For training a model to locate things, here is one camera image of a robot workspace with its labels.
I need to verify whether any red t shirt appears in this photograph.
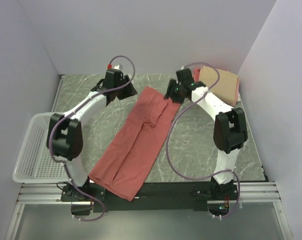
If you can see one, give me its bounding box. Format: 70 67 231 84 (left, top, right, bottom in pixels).
89 87 180 201

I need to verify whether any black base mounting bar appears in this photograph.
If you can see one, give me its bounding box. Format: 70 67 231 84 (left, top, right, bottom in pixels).
60 180 239 216

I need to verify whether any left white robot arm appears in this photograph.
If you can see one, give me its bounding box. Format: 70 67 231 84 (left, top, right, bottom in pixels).
47 68 137 201

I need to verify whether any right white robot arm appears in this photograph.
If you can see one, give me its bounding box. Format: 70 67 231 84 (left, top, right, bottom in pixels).
164 68 248 200

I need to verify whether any white plastic laundry basket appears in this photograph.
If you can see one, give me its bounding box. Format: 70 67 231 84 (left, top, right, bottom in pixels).
13 112 67 184

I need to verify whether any folded pink t shirt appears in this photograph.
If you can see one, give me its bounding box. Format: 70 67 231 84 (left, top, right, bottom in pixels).
192 66 241 103

